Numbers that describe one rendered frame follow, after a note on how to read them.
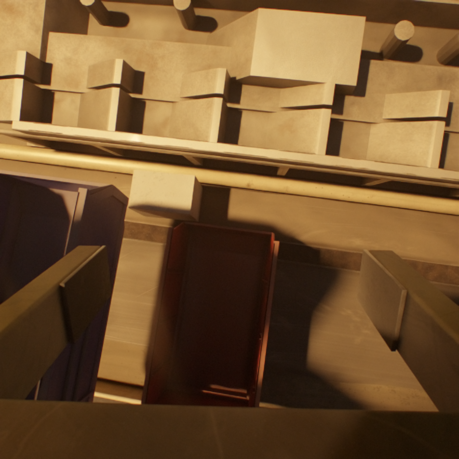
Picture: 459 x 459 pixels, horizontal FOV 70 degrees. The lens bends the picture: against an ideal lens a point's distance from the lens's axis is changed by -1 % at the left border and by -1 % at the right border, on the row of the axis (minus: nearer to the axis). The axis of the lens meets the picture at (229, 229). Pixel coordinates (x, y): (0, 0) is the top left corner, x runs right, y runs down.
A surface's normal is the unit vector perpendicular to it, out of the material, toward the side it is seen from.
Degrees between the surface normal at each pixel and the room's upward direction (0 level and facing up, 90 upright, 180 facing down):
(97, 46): 10
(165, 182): 0
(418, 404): 2
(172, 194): 0
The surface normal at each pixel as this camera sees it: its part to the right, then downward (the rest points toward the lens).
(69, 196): -0.13, 0.36
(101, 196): 0.99, 0.15
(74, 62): -0.09, 0.04
